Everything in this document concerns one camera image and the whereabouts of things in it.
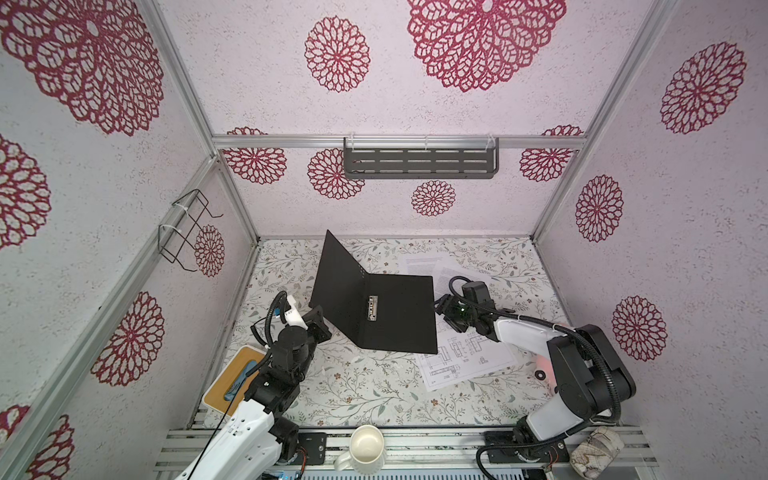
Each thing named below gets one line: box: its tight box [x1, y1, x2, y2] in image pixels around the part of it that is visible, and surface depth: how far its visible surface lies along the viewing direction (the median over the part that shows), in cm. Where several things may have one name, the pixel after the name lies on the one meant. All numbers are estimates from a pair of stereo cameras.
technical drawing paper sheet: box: [415, 316, 519, 392], surface depth 91 cm
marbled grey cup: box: [569, 426, 625, 479], surface depth 72 cm
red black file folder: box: [308, 230, 438, 355], surface depth 99 cm
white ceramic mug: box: [334, 424, 385, 475], surface depth 71 cm
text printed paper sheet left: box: [397, 255, 448, 278], surface depth 115 cm
